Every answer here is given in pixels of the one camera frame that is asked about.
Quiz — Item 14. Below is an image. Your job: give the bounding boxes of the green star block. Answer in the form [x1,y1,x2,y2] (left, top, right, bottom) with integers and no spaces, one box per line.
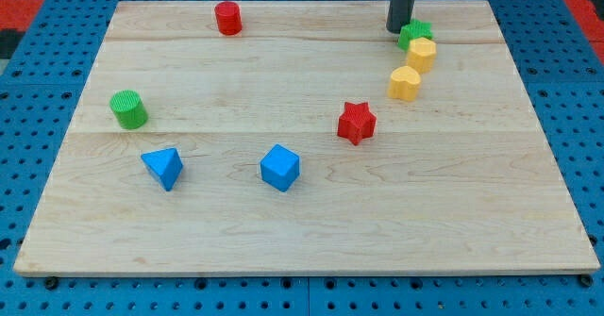
[397,19,433,51]

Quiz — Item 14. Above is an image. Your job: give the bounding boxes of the red star block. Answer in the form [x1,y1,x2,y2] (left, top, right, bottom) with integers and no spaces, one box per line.
[337,102,377,145]

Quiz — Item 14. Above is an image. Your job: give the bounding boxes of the yellow hexagon block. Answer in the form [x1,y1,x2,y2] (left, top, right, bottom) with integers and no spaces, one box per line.
[406,38,437,74]

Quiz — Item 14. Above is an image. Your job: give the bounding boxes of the blue cube block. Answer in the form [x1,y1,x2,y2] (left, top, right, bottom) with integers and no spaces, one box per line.
[260,144,300,192]

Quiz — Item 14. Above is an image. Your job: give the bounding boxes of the yellow heart block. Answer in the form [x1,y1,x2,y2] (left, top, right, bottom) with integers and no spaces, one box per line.
[387,66,422,102]

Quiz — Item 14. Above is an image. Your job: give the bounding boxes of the blue triangular prism block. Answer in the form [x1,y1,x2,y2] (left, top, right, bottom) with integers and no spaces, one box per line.
[141,148,183,191]

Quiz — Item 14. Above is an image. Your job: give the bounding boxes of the red cylinder block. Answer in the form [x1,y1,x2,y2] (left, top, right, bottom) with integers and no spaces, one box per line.
[214,1,243,36]

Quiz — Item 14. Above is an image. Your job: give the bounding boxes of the wooden board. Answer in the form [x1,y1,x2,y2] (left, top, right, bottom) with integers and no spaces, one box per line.
[14,0,600,277]

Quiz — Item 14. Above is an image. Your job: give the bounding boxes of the green cylinder block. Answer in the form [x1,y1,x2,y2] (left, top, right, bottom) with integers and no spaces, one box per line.
[109,90,148,129]

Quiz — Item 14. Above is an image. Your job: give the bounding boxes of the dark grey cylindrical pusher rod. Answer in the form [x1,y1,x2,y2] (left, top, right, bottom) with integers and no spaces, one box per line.
[386,0,415,33]

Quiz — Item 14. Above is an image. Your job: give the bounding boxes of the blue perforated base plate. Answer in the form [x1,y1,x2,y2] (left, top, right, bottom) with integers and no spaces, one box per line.
[1,0,603,315]

